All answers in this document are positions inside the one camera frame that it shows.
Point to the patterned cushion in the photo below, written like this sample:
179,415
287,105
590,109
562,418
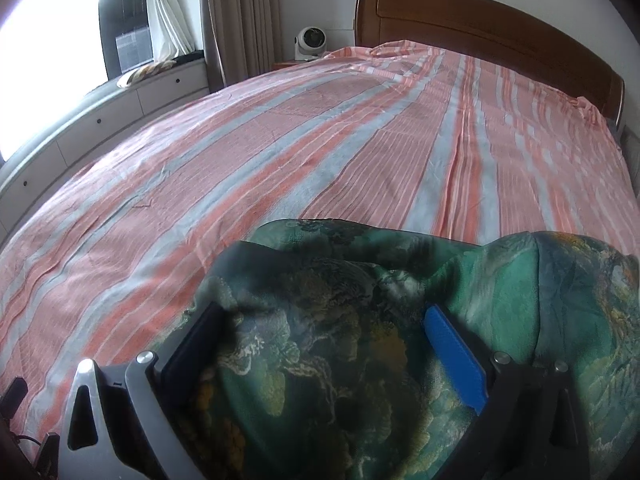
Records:
145,72

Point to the brown curtain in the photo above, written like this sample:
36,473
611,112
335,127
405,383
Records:
245,15

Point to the wooden nightstand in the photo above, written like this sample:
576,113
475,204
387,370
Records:
287,64

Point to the window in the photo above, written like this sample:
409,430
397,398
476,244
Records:
50,35

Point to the white sheer curtain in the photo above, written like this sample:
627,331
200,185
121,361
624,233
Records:
167,15

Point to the white round fan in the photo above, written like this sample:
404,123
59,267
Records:
310,40

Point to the white window seat cabinet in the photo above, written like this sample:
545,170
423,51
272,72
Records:
165,87

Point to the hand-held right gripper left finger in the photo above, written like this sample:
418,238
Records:
192,355

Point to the pink striped bed sheet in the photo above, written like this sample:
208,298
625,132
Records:
300,135

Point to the green printed jacket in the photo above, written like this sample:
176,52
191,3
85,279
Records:
325,310

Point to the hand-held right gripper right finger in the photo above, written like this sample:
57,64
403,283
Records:
455,355

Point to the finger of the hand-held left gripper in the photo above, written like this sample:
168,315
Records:
12,395
50,455

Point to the brown wooden headboard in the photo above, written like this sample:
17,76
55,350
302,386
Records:
475,30

